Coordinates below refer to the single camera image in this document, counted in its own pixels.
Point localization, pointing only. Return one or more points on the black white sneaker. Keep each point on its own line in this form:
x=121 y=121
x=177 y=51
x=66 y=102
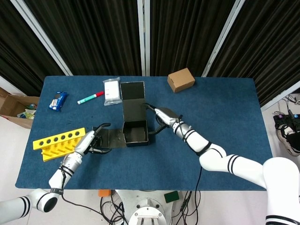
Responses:
x=293 y=140

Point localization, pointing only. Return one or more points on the cardboard carton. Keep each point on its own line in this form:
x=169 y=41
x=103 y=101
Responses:
x=11 y=105

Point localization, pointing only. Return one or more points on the dark green block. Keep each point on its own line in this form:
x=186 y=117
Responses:
x=171 y=197

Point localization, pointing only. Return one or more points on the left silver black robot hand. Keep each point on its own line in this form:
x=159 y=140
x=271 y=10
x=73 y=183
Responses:
x=86 y=140

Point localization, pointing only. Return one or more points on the orange block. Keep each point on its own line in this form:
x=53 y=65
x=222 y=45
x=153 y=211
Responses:
x=104 y=193

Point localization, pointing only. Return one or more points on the blue table mat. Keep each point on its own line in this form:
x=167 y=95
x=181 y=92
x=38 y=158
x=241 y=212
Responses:
x=222 y=117

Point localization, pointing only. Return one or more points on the black paper box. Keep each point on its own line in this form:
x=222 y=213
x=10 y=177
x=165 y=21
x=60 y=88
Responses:
x=133 y=110

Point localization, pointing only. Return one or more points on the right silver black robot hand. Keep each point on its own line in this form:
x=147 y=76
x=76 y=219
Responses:
x=167 y=116

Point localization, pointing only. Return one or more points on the white plastic packet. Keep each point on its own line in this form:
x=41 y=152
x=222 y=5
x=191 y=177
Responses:
x=112 y=92

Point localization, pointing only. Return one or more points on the green red marker pen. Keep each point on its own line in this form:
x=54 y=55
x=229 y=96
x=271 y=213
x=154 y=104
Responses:
x=90 y=98

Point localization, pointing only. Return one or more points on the yellow test tube rack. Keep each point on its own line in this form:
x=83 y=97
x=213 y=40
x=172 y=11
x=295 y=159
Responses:
x=58 y=140

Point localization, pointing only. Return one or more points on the brown cardboard box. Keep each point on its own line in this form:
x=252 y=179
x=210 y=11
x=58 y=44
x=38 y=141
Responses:
x=181 y=80

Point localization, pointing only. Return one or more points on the white aluminium frame post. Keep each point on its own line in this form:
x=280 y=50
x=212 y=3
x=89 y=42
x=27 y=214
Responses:
x=9 y=85
x=143 y=35
x=223 y=35
x=281 y=96
x=40 y=35

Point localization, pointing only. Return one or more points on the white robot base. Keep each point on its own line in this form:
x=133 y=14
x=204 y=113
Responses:
x=147 y=211

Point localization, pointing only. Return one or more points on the black pleated curtain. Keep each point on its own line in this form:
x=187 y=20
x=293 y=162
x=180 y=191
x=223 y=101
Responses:
x=23 y=47
x=93 y=35
x=182 y=35
x=269 y=47

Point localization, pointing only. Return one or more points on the blue cookie packet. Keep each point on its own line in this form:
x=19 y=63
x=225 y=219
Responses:
x=58 y=101

